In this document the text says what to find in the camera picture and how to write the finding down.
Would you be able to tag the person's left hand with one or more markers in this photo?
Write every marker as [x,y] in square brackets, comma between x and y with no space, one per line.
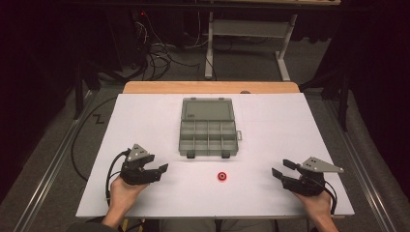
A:
[122,196]

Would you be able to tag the dark metal stand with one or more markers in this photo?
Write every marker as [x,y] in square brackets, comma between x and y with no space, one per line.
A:
[345,103]
[78,93]

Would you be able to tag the white-framed desk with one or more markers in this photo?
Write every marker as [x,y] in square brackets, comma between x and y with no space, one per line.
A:
[248,28]

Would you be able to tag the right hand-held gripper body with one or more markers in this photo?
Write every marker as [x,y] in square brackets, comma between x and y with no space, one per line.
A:
[314,165]

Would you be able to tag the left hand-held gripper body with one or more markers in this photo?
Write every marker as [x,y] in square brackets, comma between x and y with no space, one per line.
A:
[137,153]

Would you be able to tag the person's right hand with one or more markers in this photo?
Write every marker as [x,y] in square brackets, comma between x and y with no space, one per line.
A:
[317,206]

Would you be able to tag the metal floor rail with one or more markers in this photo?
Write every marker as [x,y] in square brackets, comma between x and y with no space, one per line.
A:
[361,167]
[48,174]

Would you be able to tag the grey plastic compartment box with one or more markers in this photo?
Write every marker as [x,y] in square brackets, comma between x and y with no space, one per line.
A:
[208,138]

